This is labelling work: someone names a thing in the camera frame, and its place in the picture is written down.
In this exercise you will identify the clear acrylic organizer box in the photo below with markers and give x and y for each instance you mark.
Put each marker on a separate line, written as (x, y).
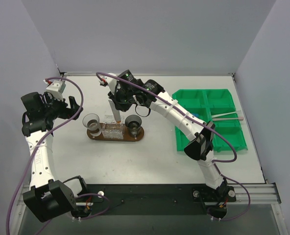
(112, 129)

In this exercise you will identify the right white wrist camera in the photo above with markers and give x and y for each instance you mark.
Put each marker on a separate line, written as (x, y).
(108, 82)

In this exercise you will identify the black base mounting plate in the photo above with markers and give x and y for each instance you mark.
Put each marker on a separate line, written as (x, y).
(153, 199)

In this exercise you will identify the clear plastic cup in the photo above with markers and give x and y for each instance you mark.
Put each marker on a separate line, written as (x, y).
(92, 123)

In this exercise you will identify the brown oval wooden tray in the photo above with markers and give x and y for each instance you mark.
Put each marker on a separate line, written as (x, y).
(126, 138)

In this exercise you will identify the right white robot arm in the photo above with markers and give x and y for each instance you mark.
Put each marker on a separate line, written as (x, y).
(199, 133)

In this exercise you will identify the black cylindrical cup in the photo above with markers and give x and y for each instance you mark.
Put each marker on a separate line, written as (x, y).
(133, 124)

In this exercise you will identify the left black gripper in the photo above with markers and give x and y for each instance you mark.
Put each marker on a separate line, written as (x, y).
(62, 107)

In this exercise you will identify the pink toothbrush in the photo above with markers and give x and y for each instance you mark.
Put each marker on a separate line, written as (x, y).
(230, 118)

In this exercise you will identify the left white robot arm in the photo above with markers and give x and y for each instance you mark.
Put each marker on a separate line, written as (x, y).
(48, 197)

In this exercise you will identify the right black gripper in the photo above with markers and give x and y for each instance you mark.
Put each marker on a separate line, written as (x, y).
(119, 104)

